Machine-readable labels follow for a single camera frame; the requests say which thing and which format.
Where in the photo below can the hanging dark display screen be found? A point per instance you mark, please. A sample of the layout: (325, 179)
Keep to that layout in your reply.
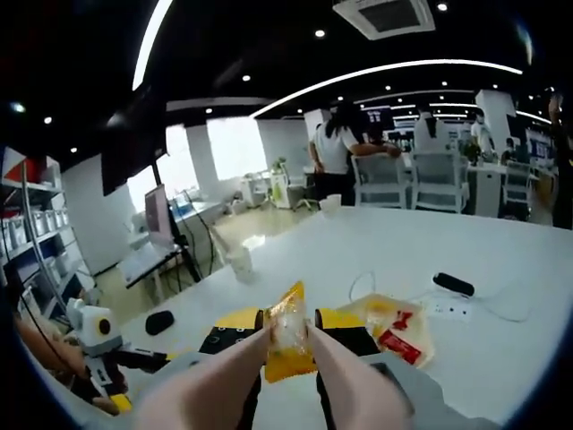
(379, 115)

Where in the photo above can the metal storage shelf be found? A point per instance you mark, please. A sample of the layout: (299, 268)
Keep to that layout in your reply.
(40, 233)

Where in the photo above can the white paper cup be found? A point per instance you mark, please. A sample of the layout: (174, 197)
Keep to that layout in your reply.
(331, 206)
(241, 264)

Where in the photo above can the potted plant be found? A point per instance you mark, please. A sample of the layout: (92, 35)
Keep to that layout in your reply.
(279, 163)

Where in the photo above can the curved ceiling light strip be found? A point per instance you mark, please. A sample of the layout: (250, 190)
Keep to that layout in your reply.
(380, 69)
(147, 49)

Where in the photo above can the white power strip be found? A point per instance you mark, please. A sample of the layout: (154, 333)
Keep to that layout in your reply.
(447, 310)

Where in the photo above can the ceiling air conditioner vent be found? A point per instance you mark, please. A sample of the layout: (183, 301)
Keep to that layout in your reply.
(385, 18)

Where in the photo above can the red chocolate bar packet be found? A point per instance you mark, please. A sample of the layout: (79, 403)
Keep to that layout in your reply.
(400, 346)

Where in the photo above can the pale pink food tongs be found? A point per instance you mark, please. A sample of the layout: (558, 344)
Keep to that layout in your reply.
(215, 385)

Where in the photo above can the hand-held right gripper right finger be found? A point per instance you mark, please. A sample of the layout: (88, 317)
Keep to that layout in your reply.
(353, 340)

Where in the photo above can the small red candy packet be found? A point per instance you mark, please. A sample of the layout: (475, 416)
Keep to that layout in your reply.
(404, 320)

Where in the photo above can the black desk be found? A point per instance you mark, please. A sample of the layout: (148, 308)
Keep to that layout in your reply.
(152, 264)

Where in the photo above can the black oblong device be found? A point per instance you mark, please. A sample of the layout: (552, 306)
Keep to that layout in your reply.
(453, 284)

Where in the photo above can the cream hexagonal container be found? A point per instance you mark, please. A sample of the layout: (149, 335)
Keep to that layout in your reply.
(416, 345)

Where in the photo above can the white rolling cabinet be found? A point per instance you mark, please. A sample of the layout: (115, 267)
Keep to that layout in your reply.
(279, 190)

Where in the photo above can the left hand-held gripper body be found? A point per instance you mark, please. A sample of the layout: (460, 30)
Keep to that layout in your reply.
(96, 333)

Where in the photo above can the white mesh office chair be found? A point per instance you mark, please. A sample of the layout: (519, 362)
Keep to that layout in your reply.
(299, 190)
(438, 181)
(519, 188)
(380, 181)

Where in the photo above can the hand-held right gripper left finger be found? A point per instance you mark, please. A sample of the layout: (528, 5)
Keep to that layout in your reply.
(224, 338)

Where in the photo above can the large black display screen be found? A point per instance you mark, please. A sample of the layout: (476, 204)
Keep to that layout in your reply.
(130, 152)

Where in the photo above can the person's left hand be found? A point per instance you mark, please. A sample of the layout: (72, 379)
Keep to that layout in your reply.
(82, 376)

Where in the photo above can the black oval case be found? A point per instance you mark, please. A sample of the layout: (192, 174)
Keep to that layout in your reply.
(159, 322)

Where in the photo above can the computer monitor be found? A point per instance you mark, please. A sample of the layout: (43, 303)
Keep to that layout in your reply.
(157, 217)

